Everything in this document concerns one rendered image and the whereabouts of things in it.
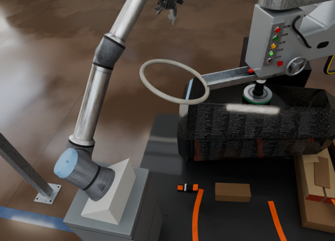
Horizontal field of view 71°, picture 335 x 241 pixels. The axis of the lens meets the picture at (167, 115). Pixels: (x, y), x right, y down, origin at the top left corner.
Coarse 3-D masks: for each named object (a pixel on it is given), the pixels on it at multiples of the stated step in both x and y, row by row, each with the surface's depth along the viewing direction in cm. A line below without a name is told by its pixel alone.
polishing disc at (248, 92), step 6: (252, 84) 194; (246, 90) 189; (252, 90) 189; (264, 90) 188; (270, 90) 187; (246, 96) 185; (252, 96) 184; (258, 96) 183; (264, 96) 183; (270, 96) 182; (258, 102) 180
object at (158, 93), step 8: (144, 64) 158; (176, 64) 174; (192, 72) 173; (144, 80) 144; (200, 80) 169; (152, 88) 140; (208, 88) 159; (160, 96) 139; (168, 96) 139; (192, 104) 144
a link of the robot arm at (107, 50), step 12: (132, 0) 110; (144, 0) 112; (120, 12) 112; (132, 12) 111; (120, 24) 111; (132, 24) 114; (108, 36) 119; (120, 36) 112; (108, 48) 112; (120, 48) 113; (108, 60) 116
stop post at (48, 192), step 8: (0, 136) 173; (0, 144) 174; (8, 144) 181; (0, 152) 179; (8, 152) 181; (16, 152) 189; (8, 160) 187; (16, 160) 189; (24, 160) 197; (16, 168) 195; (24, 168) 198; (32, 168) 207; (24, 176) 205; (32, 176) 208; (40, 176) 218; (32, 184) 215; (40, 184) 219; (48, 184) 242; (40, 192) 227; (48, 192) 230; (56, 192) 235; (40, 200) 231; (48, 200) 230
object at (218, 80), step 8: (216, 72) 169; (224, 72) 170; (232, 72) 172; (240, 72) 174; (208, 80) 170; (216, 80) 170; (224, 80) 169; (232, 80) 163; (240, 80) 164; (248, 80) 166; (216, 88) 164
